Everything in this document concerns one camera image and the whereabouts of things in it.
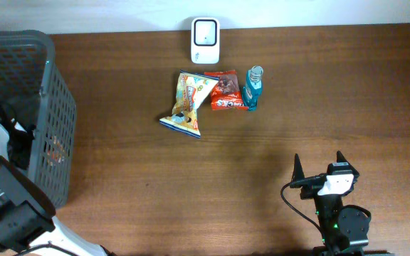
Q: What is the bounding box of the grey plastic basket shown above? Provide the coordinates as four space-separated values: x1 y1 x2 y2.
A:
0 31 77 208

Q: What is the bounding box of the blue mouthwash bottle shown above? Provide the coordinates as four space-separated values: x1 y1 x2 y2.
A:
242 65 263 111

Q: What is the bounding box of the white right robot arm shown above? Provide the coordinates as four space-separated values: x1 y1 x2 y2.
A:
280 151 391 256

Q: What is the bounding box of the white barcode scanner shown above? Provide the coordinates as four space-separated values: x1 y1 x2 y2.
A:
191 17 221 65

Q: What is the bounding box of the orange small box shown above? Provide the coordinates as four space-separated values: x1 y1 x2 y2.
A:
47 136 65 166

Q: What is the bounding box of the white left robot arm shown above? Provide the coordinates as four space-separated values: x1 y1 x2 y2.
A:
0 104 113 256

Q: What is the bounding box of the red snack bag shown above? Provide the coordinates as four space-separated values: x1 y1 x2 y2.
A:
205 70 248 110

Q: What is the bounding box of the yellow snack bag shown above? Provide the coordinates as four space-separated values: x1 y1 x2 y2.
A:
159 70 219 139

